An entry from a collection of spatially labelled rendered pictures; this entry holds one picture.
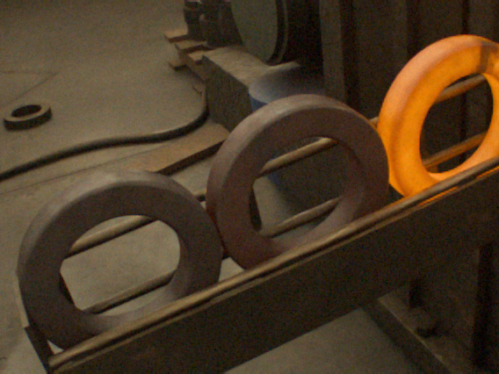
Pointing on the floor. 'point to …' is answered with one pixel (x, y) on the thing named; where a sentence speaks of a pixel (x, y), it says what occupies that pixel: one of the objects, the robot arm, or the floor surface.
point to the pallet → (202, 35)
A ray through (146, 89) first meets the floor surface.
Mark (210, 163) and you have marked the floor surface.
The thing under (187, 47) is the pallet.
